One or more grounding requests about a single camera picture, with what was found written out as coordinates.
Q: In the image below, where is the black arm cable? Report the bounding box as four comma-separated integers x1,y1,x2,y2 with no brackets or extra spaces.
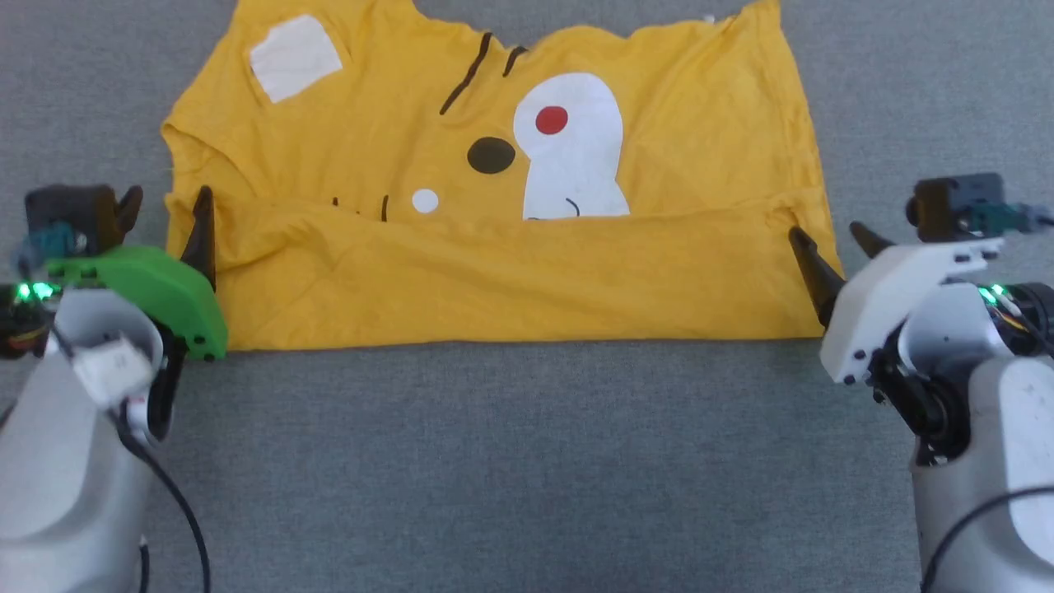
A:
920,486,1054,593
115,412,212,593

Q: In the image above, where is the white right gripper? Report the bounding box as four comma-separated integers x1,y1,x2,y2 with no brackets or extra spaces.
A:
788,221,1006,386

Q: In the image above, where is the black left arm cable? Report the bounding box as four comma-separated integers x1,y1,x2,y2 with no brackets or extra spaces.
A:
115,412,212,593

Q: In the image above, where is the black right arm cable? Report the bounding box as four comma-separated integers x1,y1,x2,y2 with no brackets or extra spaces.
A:
920,486,1054,593

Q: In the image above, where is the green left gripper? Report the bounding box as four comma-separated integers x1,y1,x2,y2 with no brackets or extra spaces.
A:
45,185,230,362

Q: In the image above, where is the grey fabric sofa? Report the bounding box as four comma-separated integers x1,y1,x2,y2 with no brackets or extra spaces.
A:
0,0,1054,593

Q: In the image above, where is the yellow cartoon print t-shirt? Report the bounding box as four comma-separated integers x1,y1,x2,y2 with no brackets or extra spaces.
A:
161,0,846,353

